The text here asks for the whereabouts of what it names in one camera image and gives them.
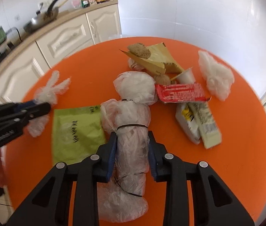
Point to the green packet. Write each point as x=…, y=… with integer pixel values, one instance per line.
x=76, y=131

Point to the white and yellow packet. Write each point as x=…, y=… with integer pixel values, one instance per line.
x=186, y=124

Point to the clear plastic bag bundle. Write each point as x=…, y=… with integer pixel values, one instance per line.
x=128, y=115

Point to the red packet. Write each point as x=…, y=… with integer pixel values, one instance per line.
x=180, y=92

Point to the small brown bread piece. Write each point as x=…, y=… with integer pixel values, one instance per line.
x=161, y=78

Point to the cream paper packet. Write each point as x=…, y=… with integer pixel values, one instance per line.
x=208, y=131

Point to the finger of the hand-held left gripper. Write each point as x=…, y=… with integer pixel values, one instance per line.
x=30, y=104
x=39, y=110

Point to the wooden spatula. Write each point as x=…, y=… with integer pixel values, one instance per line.
x=63, y=2

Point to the mustard serrated wrapper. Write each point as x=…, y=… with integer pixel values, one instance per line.
x=147, y=63

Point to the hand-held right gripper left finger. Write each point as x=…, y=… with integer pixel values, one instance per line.
x=110, y=156

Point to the small clear plastic bag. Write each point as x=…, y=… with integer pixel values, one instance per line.
x=134, y=64

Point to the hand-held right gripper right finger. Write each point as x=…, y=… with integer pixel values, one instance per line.
x=152, y=159

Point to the small white cup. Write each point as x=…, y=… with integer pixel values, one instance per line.
x=186, y=76

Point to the pale yellow wrapper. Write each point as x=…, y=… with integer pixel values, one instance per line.
x=164, y=56

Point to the knotted white plastic bag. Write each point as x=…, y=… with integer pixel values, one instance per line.
x=47, y=94

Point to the cream kitchen cabinet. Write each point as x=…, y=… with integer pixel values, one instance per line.
x=62, y=40

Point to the pink container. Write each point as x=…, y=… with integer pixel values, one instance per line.
x=76, y=2

